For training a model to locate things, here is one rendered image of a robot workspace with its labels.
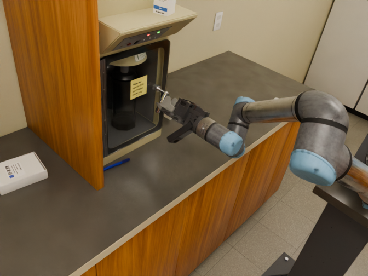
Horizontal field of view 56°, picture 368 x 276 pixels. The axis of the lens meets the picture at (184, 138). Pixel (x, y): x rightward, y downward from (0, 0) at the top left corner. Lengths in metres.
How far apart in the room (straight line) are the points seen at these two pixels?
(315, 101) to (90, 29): 0.60
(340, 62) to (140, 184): 3.10
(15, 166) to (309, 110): 0.99
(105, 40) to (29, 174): 0.56
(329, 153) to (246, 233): 1.60
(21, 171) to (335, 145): 1.01
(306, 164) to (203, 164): 0.60
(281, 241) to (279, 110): 1.53
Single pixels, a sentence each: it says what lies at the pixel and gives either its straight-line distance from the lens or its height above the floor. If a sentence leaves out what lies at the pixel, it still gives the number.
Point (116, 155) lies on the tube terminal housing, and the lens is 1.37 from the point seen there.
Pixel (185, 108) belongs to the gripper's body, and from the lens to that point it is 1.21.
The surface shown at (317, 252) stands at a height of 0.57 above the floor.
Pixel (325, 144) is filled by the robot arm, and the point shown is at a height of 1.38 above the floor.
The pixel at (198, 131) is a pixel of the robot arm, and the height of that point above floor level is 1.17.
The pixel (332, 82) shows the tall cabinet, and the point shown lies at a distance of 4.12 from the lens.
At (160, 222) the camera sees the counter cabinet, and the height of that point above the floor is 0.81.
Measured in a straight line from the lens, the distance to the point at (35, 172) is 1.31.
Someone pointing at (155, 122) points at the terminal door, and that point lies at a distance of 1.41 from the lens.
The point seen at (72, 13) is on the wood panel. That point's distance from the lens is 0.98.
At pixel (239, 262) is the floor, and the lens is 2.29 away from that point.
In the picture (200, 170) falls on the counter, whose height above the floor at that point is 0.94.
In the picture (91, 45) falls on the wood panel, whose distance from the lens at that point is 0.95.
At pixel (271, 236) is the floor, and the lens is 2.48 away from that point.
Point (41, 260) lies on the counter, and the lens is 1.12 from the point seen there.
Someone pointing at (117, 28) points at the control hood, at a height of 1.51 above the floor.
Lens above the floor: 1.86
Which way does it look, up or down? 37 degrees down
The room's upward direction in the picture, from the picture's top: 8 degrees clockwise
